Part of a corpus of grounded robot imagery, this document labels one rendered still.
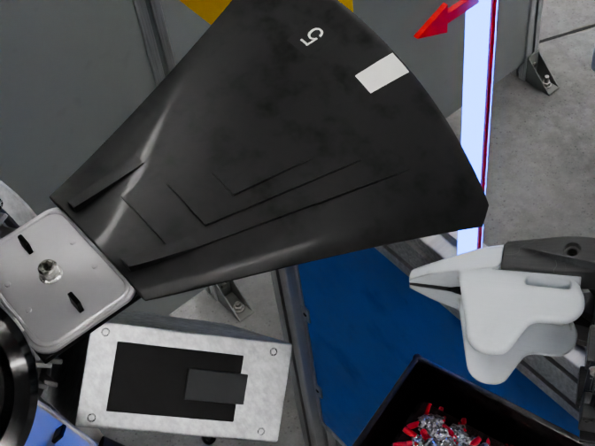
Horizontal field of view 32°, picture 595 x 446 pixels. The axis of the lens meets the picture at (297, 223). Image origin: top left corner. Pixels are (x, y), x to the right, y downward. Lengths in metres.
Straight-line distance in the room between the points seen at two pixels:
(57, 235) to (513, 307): 0.27
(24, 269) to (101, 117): 0.98
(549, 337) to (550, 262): 0.05
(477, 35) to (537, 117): 1.56
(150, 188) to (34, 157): 0.94
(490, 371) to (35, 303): 0.25
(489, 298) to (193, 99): 0.23
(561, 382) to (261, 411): 0.32
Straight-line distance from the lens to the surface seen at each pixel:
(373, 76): 0.68
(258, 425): 0.77
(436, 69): 2.11
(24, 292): 0.62
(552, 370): 0.97
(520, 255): 0.55
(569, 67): 2.44
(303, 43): 0.69
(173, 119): 0.66
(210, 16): 1.04
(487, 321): 0.55
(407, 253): 1.04
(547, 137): 2.28
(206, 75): 0.68
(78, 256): 0.62
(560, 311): 0.55
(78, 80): 1.53
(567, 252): 0.55
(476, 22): 0.76
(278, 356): 0.76
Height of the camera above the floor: 1.65
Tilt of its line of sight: 51 degrees down
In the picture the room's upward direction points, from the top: 9 degrees counter-clockwise
